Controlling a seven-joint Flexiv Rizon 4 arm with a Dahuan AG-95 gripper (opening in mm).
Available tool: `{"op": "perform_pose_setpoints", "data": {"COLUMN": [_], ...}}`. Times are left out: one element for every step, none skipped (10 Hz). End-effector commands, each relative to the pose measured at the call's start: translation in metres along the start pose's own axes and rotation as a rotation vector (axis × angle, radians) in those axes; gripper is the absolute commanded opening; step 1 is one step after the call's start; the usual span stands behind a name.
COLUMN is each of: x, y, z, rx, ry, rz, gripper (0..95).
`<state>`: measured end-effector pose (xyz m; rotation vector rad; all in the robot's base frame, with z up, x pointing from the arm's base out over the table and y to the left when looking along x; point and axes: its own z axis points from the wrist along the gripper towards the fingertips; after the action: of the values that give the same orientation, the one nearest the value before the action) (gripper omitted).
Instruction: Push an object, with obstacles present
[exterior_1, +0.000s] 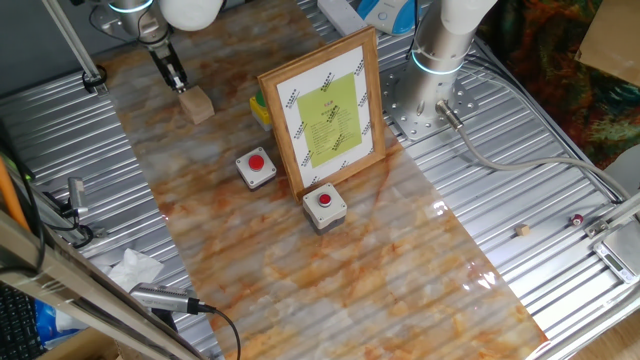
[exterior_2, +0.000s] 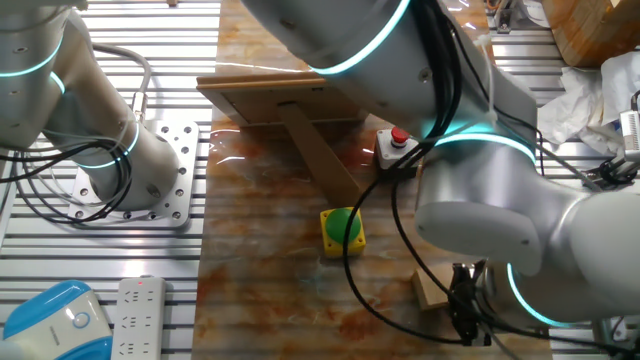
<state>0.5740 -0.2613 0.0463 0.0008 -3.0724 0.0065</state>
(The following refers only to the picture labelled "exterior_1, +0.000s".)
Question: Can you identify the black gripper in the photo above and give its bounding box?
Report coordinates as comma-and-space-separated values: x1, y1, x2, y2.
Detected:
144, 39, 190, 94

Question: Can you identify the light wooden block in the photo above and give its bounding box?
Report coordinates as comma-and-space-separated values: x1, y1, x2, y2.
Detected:
177, 84, 216, 126

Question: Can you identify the green button yellow box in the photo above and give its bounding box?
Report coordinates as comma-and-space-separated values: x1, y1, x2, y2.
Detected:
248, 89, 274, 132

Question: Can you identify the red button grey box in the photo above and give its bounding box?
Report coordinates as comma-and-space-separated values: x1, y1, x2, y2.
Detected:
234, 145, 278, 191
301, 181, 349, 235

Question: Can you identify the silver stand pole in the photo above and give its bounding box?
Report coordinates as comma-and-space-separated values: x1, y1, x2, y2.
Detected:
40, 0, 109, 96

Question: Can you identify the white power strip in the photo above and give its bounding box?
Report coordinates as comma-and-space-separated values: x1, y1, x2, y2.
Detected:
317, 0, 370, 37

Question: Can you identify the crumpled white tissue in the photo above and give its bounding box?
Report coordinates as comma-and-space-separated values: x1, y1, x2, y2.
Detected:
92, 247, 166, 294

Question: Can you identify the orange stick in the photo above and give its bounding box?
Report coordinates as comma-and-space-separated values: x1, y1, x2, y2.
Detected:
0, 157, 30, 232

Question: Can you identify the blue white plastic device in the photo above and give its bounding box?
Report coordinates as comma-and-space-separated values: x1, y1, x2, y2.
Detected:
356, 0, 422, 36

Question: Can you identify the orange marble pattern mat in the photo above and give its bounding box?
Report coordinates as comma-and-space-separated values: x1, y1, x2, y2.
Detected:
94, 0, 550, 360

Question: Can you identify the blue tissue pack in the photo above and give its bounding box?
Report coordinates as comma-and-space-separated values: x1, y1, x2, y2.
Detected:
33, 298, 84, 349

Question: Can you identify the brown cardboard box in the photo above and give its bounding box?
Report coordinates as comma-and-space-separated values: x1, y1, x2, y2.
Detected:
38, 327, 124, 360

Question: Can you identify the black keyboard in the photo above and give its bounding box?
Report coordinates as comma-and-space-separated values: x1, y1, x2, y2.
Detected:
0, 282, 47, 360

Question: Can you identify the colourful patterned cloth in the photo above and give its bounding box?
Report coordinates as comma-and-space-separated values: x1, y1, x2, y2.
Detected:
477, 0, 640, 170

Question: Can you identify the brown cardboard sheet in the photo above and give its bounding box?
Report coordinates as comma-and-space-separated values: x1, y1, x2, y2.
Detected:
574, 0, 640, 89

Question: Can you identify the grey plastic cover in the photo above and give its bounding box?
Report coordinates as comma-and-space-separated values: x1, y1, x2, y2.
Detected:
602, 144, 640, 197

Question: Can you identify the silver digital scale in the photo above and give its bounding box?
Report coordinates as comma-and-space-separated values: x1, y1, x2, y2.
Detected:
592, 219, 640, 285

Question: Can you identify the wooden picture frame stand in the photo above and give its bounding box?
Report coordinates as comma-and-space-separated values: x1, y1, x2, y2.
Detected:
256, 25, 387, 202

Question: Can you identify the silver camera on mount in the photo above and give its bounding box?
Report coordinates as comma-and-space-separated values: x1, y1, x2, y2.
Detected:
67, 176, 90, 217

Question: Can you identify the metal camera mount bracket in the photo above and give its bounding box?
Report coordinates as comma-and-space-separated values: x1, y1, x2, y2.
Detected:
29, 189, 109, 249

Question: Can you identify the silver camera with bracket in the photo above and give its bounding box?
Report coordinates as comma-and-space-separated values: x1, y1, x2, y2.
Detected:
128, 282, 217, 317

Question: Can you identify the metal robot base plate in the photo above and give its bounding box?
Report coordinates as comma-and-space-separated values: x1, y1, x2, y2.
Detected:
382, 67, 480, 142

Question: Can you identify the aluminium frame beam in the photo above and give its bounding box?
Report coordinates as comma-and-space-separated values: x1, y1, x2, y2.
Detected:
0, 207, 206, 360

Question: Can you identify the black base cable bundle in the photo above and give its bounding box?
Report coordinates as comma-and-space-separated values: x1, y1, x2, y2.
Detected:
407, 0, 424, 56

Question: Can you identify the black camera cable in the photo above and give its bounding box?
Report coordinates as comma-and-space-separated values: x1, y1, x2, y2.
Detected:
199, 304, 242, 360

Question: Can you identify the thick grey cable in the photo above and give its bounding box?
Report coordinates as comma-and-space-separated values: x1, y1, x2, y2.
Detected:
434, 98, 634, 201

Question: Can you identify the aluminium rail bracket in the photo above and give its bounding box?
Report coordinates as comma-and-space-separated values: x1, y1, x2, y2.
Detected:
583, 192, 640, 239

